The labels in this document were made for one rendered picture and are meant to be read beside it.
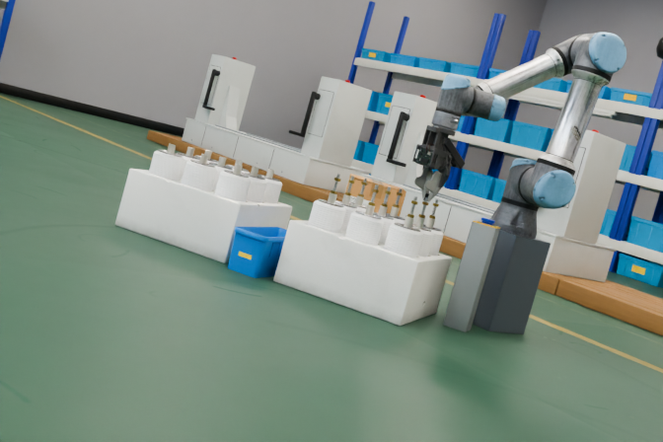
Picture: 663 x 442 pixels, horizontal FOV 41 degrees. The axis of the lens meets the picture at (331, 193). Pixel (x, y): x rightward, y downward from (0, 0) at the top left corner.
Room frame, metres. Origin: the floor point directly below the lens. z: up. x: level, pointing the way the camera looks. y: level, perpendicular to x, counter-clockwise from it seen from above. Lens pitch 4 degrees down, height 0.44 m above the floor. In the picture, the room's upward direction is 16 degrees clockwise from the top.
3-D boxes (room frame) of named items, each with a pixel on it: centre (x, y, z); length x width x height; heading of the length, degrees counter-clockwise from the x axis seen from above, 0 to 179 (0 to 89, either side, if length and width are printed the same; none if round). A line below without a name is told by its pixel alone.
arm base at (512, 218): (2.76, -0.57, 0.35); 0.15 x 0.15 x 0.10
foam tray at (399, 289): (2.58, -0.16, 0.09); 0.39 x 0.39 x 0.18; 69
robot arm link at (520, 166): (2.75, -0.58, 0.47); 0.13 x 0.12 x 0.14; 16
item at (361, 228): (2.47, -0.12, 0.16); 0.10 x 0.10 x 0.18
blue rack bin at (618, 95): (7.32, -2.27, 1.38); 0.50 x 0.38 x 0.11; 133
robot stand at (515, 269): (2.76, -0.57, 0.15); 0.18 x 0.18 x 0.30; 41
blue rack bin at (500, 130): (8.31, -1.42, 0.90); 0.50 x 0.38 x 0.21; 133
